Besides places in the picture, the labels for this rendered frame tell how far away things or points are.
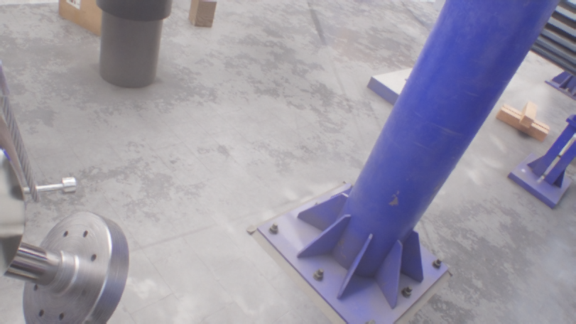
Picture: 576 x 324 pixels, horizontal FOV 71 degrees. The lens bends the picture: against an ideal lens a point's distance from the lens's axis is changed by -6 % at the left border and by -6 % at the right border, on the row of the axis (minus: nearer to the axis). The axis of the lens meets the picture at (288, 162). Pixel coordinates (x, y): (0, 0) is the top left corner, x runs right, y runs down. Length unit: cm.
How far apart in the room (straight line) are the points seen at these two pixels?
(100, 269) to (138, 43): 217
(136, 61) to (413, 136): 179
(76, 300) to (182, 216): 140
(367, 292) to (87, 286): 150
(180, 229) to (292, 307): 60
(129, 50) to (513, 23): 207
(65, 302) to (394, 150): 126
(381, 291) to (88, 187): 143
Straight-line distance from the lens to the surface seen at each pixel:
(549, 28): 342
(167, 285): 178
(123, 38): 271
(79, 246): 70
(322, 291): 189
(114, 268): 64
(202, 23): 395
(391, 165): 165
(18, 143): 51
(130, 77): 282
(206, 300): 176
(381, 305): 198
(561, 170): 375
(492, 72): 149
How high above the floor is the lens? 147
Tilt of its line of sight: 36 degrees down
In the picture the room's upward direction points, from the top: 20 degrees clockwise
